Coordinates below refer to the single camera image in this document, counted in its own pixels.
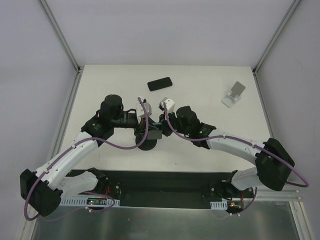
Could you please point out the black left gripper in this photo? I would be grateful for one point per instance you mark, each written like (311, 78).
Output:
(139, 128)

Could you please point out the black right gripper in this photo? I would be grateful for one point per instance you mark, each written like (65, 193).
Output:
(164, 124)

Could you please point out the teal-edged black smartphone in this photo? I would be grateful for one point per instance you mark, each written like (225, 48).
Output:
(155, 131)

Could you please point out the black round-base phone stand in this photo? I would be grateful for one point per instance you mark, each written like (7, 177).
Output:
(147, 145)

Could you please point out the black phone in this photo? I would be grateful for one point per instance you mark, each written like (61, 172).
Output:
(159, 84)

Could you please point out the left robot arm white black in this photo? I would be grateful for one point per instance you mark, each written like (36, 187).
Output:
(44, 188)

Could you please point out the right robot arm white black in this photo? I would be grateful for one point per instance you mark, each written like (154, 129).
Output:
(272, 163)

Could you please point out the silver folding phone stand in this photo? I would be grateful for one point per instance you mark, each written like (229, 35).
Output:
(233, 95)

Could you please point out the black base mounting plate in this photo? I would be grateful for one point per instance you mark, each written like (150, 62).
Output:
(160, 189)

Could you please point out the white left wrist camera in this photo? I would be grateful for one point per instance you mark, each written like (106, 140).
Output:
(143, 108)

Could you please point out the right white cable duct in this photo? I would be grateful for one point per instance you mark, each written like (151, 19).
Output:
(219, 205)

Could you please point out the white cable duct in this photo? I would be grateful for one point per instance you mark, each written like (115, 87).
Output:
(93, 202)
(219, 205)

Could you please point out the left white cable duct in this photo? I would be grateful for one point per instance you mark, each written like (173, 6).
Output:
(93, 202)

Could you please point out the left aluminium frame post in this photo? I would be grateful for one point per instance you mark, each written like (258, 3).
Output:
(59, 34)

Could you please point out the aluminium frame post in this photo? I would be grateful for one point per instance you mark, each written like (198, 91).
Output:
(276, 35)
(59, 34)

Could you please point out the aluminium rail extrusion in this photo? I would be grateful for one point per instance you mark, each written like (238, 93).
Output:
(282, 196)

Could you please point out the right aluminium frame post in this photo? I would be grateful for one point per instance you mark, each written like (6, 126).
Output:
(276, 35)

